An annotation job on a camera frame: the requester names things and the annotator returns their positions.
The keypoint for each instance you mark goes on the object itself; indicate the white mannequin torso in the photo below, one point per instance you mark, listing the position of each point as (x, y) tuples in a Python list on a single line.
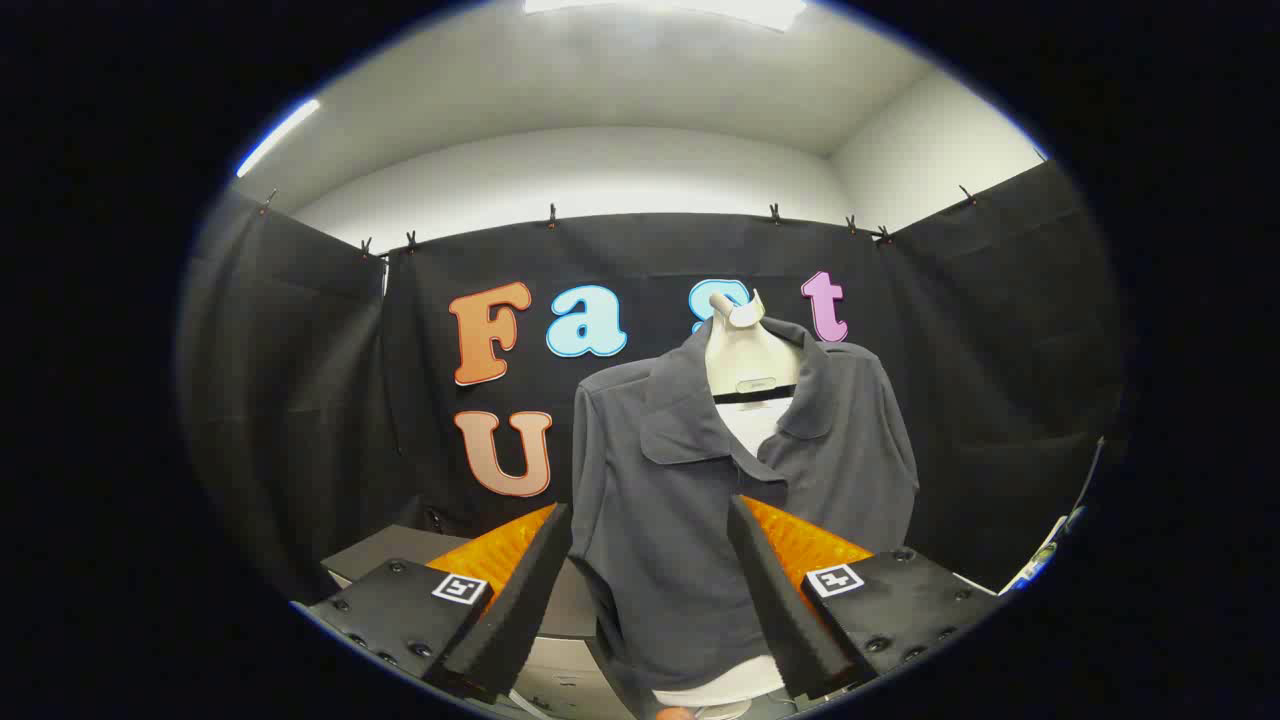
[(745, 360)]

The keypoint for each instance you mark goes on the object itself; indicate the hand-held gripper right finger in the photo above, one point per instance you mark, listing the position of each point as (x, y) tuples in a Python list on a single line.
[(785, 620)]

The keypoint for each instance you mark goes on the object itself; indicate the black backdrop cloth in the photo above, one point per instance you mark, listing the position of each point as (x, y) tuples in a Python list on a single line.
[(300, 400)]

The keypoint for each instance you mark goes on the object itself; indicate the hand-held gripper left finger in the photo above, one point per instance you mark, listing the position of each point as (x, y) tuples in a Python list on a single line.
[(520, 610)]

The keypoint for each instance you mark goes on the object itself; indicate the dark grey button shirt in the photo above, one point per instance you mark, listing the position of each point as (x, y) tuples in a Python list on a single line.
[(660, 520)]

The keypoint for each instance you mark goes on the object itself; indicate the white and blue board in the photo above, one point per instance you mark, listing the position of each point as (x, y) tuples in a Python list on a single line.
[(1040, 560)]

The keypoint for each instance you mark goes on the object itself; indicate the wide ceiling light panel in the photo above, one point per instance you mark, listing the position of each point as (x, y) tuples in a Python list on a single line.
[(680, 8)]

